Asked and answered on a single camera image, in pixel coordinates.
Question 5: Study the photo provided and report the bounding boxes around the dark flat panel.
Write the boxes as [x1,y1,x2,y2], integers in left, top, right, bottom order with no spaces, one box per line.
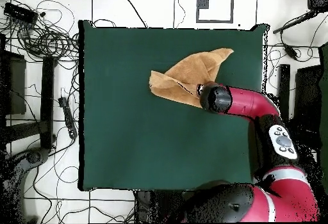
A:
[292,64,323,134]
[0,50,27,116]

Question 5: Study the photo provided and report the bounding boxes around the dark green hanging cloth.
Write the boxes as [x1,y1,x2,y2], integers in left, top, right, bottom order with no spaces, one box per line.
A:
[317,42,328,196]

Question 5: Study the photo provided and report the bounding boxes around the dark green table cloth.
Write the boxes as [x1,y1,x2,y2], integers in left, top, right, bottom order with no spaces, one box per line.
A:
[78,19,268,192]

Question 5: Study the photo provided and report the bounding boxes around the black device box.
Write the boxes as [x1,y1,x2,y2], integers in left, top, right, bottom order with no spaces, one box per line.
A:
[306,0,328,12]

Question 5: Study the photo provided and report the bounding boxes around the black power strip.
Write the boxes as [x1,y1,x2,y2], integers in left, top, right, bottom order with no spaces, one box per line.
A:
[58,96,78,140]

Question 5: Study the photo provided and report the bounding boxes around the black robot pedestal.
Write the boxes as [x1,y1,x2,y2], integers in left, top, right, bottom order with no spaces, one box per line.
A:
[135,189,190,223]

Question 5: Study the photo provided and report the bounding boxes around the black hub box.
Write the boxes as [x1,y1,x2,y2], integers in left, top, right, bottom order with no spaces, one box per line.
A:
[3,1,39,24]

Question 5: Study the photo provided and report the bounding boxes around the black stand bar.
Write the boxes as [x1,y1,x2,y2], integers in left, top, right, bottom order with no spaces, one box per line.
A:
[277,63,291,122]
[40,55,58,150]

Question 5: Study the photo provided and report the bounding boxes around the black power adapter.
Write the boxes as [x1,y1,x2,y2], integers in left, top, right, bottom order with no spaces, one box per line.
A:
[283,43,299,61]

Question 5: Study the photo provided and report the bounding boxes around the tangled black cables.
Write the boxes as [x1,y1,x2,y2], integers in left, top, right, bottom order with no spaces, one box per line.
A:
[0,0,80,63]

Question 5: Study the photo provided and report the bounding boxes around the black rod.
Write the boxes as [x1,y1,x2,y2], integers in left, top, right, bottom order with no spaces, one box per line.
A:
[272,10,320,35]

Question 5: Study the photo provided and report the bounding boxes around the long black cable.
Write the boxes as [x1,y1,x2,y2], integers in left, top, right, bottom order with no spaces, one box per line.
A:
[119,0,149,29]

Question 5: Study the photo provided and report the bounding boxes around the tan terry towel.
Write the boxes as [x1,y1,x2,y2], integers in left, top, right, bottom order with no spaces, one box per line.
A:
[149,47,234,109]

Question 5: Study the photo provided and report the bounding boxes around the grey tripod base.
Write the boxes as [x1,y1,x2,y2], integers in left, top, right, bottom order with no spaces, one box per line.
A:
[0,146,51,223]

